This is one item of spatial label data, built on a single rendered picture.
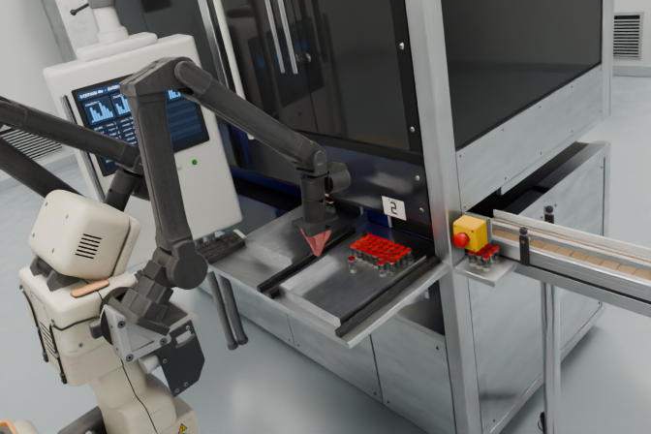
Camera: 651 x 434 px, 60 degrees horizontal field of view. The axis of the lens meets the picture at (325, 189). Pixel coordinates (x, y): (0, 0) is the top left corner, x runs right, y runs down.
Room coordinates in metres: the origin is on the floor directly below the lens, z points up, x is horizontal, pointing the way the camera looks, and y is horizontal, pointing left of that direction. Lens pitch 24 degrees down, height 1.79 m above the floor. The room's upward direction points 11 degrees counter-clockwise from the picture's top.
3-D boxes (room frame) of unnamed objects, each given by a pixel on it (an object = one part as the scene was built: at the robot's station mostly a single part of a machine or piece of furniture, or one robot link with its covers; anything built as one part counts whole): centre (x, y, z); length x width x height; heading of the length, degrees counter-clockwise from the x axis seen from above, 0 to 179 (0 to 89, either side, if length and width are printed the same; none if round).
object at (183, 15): (2.35, 0.46, 1.51); 0.49 x 0.01 x 0.59; 38
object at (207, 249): (1.81, 0.52, 0.82); 0.40 x 0.14 x 0.02; 117
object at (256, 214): (2.18, 0.33, 0.73); 1.98 x 0.01 x 0.25; 38
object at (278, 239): (1.71, 0.09, 0.90); 0.34 x 0.26 x 0.04; 128
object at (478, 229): (1.31, -0.36, 1.00); 0.08 x 0.07 x 0.07; 128
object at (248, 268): (1.53, 0.04, 0.87); 0.70 x 0.48 x 0.02; 38
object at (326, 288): (1.37, -0.03, 0.90); 0.34 x 0.26 x 0.04; 127
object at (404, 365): (2.46, -0.07, 0.44); 2.06 x 1.00 x 0.88; 38
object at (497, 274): (1.33, -0.41, 0.87); 0.14 x 0.13 x 0.02; 128
